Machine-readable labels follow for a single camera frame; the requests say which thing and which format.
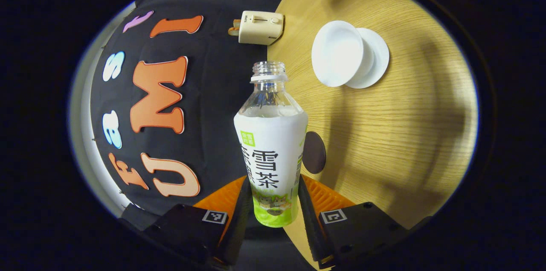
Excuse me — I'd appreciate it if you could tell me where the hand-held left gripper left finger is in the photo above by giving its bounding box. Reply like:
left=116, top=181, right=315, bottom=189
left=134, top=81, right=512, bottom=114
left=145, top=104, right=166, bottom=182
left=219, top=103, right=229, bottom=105
left=142, top=176, right=253, bottom=266

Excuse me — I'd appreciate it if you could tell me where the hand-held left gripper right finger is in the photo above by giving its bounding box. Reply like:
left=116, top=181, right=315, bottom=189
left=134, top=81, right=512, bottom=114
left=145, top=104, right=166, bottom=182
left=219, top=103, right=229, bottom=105
left=297, top=174, right=409, bottom=269

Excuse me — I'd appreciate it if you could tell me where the white teacup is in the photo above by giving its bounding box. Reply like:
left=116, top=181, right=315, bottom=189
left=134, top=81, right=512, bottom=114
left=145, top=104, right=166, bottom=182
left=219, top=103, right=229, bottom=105
left=311, top=20, right=375, bottom=88

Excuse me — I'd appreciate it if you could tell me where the cream toaster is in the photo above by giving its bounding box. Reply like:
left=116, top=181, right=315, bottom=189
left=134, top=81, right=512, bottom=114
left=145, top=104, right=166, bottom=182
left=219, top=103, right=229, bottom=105
left=238, top=10, right=285, bottom=46

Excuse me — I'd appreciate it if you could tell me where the white teacup saucer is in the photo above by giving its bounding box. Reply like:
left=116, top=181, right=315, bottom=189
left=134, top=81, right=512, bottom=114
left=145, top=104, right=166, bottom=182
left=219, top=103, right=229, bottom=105
left=346, top=27, right=390, bottom=90

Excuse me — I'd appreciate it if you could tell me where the dark round coaster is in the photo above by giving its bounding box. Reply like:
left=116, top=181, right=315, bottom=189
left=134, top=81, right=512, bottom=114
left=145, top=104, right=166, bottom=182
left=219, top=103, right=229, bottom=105
left=302, top=131, right=327, bottom=175

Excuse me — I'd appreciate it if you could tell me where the clear water bottle white label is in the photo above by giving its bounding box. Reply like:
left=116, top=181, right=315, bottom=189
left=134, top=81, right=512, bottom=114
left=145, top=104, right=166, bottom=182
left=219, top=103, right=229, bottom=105
left=233, top=61, right=309, bottom=228

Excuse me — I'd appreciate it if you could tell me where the black backdrop cloth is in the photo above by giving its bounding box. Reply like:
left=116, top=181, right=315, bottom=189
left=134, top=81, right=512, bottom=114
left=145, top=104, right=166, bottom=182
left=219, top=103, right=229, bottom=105
left=87, top=0, right=310, bottom=220

